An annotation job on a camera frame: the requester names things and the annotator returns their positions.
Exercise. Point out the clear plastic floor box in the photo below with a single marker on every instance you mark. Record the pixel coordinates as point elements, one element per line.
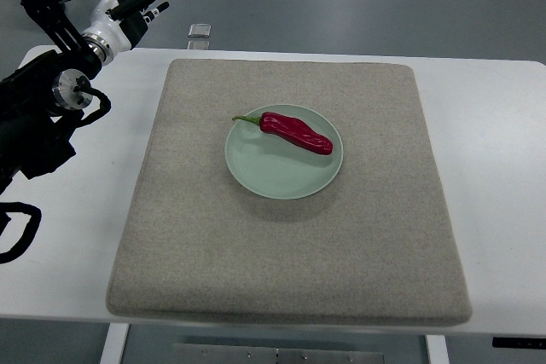
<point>199,30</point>

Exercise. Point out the black table control panel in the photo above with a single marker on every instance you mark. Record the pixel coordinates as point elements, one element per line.
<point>519,343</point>

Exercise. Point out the light green plate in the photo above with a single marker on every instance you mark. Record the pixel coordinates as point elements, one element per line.
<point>273,168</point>

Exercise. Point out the right white table leg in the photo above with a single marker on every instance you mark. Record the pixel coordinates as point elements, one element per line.
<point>437,352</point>

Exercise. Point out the left white table leg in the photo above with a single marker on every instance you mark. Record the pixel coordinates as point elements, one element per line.
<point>114,346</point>

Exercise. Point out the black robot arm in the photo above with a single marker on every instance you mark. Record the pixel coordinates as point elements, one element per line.
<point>46,100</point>

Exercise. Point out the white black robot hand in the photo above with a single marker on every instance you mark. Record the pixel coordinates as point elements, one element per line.
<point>119,25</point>

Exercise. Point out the beige felt mat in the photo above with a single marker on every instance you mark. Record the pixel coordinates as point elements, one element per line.
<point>374,247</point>

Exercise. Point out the metal base plate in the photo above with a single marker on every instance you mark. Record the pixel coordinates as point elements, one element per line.
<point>209,353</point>

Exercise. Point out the red chili pepper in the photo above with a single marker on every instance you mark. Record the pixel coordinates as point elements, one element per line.
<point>292,130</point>

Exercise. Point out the white table leg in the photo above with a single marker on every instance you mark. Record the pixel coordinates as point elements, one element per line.
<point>437,352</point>
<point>114,346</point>

